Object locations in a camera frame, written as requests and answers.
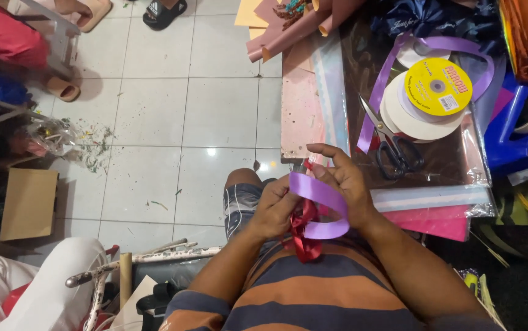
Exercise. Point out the person's right hand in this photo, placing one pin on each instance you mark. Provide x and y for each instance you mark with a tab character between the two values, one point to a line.
353	193

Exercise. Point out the person's left hand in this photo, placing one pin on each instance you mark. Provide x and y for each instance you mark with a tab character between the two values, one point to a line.
271	209

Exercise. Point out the purple ribbon loop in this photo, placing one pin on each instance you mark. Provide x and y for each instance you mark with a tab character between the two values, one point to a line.
321	193

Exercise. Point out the red ribbon bow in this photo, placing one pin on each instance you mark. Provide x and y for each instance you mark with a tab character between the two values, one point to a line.
305	239

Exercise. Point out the person's patterned shorts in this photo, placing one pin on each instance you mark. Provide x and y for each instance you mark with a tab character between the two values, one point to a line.
241	202

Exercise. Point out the large white ribbon spool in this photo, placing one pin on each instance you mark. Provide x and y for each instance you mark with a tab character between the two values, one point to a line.
411	124

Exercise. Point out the stack of cellophane wrap packets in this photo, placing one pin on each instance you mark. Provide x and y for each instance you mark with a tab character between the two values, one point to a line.
447	170

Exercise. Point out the person's striped shirt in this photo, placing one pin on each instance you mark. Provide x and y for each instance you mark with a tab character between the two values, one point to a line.
319	294

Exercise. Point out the long purple ribbon strand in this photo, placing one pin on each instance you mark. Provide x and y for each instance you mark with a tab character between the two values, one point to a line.
376	96

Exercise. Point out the pink wooden table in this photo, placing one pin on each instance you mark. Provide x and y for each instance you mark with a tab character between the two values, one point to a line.
298	110

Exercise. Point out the yellow label ribbon spool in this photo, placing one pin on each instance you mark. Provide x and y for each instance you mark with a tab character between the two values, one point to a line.
437	86

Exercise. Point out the small white ribbon spool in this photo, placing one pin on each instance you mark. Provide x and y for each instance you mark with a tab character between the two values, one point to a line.
408	57

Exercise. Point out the black bag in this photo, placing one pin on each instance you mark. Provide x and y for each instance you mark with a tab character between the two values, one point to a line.
156	303

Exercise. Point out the brown cardboard tube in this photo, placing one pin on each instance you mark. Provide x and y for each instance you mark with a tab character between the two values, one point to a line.
125	280

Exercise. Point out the yellow packet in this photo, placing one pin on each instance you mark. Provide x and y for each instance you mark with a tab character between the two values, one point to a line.
480	294

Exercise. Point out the blue plastic stool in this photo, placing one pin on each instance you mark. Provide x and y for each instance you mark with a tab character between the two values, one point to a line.
505	133

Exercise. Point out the rolled pink paper sheets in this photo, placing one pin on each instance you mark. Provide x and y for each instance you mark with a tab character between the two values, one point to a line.
291	34

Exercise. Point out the brown and teal dried flowers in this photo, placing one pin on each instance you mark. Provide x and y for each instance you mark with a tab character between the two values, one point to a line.
291	11

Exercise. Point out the dark blue ribbon bows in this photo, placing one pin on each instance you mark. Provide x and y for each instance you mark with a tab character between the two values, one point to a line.
434	18

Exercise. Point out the orange paper sheet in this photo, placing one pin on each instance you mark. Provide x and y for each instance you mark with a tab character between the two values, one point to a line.
248	14

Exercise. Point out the clear plastic bag of scraps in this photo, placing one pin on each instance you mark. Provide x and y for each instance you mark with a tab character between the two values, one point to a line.
50	135

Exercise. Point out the beige sandal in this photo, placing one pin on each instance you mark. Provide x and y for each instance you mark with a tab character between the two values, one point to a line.
63	88

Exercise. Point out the brown cardboard box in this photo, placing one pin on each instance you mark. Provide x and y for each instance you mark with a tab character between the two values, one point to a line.
29	204

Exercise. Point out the grey plastic chair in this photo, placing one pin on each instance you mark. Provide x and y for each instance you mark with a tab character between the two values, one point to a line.
59	36

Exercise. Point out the red plastic stool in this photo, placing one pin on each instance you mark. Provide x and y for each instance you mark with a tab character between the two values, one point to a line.
13	301

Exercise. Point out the white chipped metal frame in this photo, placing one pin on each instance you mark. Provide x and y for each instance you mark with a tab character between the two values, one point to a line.
163	256

